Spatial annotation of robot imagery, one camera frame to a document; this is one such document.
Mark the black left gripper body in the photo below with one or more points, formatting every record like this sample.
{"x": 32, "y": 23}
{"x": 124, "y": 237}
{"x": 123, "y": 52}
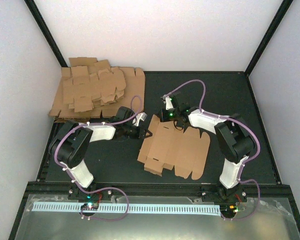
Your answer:
{"x": 133, "y": 134}

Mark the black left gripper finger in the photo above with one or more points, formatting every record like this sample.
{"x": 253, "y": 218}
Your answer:
{"x": 144, "y": 136}
{"x": 144, "y": 132}

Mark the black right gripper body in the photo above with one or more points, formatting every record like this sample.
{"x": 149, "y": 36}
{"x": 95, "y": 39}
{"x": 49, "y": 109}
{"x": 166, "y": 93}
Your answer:
{"x": 169, "y": 118}

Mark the brown cardboard box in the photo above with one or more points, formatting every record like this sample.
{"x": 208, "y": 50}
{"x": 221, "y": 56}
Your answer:
{"x": 183, "y": 151}

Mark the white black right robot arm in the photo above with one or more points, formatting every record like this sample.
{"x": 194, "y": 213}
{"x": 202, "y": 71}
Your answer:
{"x": 236, "y": 141}

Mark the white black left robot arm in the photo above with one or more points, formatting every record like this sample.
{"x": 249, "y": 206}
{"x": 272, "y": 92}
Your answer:
{"x": 70, "y": 145}

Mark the stack of flat cardboard blanks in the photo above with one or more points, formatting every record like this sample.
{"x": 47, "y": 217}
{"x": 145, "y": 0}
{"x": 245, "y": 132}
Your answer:
{"x": 91, "y": 88}

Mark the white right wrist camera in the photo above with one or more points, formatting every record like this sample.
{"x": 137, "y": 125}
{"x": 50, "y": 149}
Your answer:
{"x": 170, "y": 101}

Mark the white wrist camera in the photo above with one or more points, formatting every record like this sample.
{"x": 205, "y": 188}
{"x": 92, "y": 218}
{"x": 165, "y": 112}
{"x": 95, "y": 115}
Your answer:
{"x": 139, "y": 117}
{"x": 170, "y": 101}

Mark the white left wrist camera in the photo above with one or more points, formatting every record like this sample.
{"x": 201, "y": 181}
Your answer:
{"x": 139, "y": 117}

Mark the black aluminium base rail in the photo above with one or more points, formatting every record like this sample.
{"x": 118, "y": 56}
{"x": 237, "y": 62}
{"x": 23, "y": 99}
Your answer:
{"x": 207, "y": 192}

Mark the white slotted cable duct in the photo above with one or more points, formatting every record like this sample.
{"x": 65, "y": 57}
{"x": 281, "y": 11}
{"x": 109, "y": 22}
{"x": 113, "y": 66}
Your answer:
{"x": 132, "y": 208}

